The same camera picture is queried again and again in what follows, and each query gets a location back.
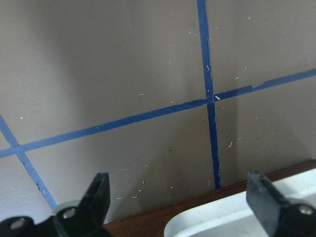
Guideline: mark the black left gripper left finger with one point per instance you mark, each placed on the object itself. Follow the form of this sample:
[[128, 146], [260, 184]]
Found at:
[[95, 202]]

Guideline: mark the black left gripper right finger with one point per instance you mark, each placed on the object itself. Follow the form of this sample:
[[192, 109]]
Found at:
[[267, 203]]

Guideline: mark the light wooden drawer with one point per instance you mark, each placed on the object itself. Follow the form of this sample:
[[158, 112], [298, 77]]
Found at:
[[148, 222]]

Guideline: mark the white drawer handle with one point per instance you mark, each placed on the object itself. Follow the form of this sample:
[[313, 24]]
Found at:
[[299, 220]]

